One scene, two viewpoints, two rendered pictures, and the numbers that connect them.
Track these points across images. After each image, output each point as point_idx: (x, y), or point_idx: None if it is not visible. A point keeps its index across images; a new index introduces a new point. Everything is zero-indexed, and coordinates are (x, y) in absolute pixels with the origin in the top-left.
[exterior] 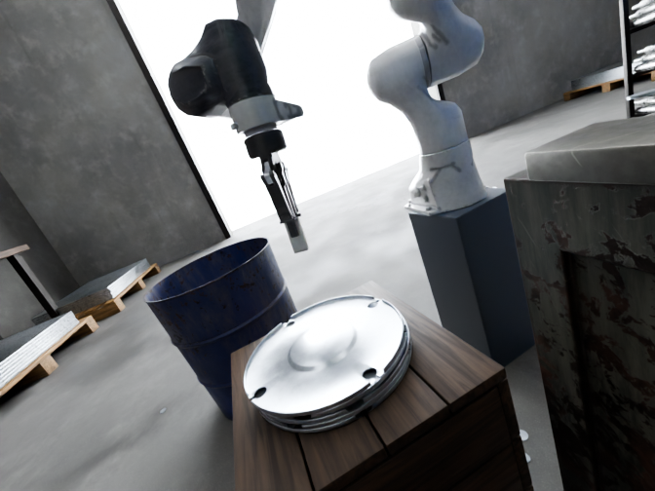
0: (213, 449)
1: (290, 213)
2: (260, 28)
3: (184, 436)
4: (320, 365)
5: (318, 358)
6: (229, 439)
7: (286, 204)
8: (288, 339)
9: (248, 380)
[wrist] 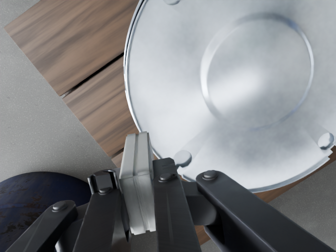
0: (151, 248)
1: (222, 179)
2: None
3: None
4: (311, 62)
5: (297, 69)
6: (141, 237)
7: (263, 202)
8: (227, 143)
9: (299, 171)
